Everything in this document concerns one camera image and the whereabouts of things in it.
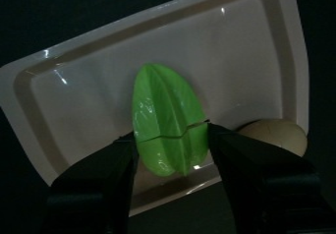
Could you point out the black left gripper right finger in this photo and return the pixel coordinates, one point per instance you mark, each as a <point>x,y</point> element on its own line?
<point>267,185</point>

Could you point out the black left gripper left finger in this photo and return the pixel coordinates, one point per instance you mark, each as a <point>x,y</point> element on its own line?
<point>94,188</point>

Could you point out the green toy starfruit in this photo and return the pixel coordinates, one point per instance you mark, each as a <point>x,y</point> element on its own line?
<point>168,113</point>

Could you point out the white square plate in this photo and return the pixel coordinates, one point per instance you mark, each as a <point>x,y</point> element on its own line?
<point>131,80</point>

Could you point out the beige round toy food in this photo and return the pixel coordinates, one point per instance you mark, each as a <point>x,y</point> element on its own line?
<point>280,134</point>

